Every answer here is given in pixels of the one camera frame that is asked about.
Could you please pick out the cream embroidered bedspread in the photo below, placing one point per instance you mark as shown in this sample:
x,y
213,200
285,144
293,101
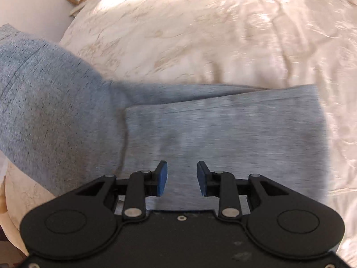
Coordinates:
x,y
209,33

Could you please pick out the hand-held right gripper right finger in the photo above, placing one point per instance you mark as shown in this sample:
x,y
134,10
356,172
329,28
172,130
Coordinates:
x,y
202,178

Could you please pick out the blue-grey pants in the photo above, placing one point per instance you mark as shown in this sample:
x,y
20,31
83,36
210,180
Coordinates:
x,y
195,134

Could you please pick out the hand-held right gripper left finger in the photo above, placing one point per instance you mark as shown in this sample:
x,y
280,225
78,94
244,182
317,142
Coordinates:
x,y
161,178

